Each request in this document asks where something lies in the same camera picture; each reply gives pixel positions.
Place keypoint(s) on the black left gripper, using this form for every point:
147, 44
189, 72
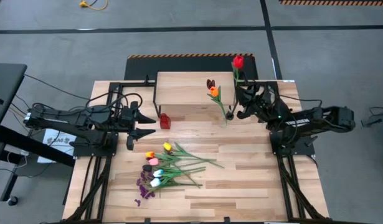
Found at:
128, 119

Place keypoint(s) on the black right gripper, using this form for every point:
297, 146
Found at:
266, 107

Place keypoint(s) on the clear glass vase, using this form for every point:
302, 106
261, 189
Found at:
225, 122

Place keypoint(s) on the yellow orange tulip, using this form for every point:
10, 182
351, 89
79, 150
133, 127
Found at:
150, 154

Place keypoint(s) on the pink tulip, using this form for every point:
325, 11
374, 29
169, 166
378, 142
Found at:
154, 161

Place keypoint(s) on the black tulip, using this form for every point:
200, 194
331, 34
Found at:
147, 168

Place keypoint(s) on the red tulip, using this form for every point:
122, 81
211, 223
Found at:
238, 61

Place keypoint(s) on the white blue tulip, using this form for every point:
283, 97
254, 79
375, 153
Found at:
157, 173

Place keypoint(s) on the pile of artificial tulips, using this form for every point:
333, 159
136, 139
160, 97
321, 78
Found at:
155, 182

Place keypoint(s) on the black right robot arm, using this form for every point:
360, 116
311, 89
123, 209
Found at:
319, 119

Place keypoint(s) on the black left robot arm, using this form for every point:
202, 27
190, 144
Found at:
69, 119

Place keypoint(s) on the wooden shelf black legs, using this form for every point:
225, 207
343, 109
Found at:
185, 88

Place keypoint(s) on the red glass vase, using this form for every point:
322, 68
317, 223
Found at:
165, 122

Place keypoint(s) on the black mat striped edge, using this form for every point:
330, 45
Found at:
141, 67

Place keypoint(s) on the white paper sheet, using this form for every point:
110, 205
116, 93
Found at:
58, 137

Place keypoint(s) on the dark floor equipment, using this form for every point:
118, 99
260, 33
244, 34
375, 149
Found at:
378, 118

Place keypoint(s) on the black desk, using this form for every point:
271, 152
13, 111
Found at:
6, 87

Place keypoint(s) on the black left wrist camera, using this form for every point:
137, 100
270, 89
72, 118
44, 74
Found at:
130, 143

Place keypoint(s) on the black table frame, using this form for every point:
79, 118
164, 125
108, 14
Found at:
129, 84

